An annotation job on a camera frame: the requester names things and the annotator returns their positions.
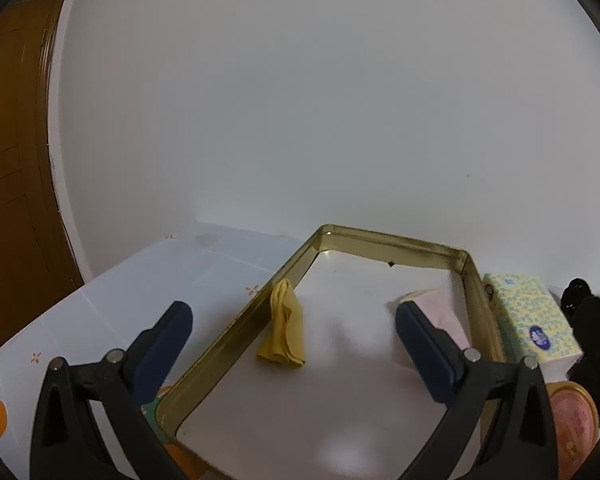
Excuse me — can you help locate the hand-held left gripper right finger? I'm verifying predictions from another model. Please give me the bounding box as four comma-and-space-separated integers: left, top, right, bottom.
395, 302, 561, 480

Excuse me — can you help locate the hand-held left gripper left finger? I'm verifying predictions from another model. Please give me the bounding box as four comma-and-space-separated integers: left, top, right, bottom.
29, 301, 195, 480

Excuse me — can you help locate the gold metal tin tray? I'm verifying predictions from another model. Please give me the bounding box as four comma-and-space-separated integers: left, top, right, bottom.
156, 224, 506, 480

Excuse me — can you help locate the pink folded cloth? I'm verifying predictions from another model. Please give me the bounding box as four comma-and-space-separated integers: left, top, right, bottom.
391, 288, 473, 368

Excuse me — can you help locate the floral tissue pack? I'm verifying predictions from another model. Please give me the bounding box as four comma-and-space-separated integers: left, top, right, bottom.
482, 273, 585, 378

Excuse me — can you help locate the yellow cloth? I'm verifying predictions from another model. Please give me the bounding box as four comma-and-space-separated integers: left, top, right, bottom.
256, 279, 306, 368

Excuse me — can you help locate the pink round lid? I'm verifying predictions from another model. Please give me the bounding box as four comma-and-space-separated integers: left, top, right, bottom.
547, 381, 600, 478

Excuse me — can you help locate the brown wooden door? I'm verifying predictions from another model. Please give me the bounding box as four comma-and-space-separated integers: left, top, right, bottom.
0, 0, 93, 361

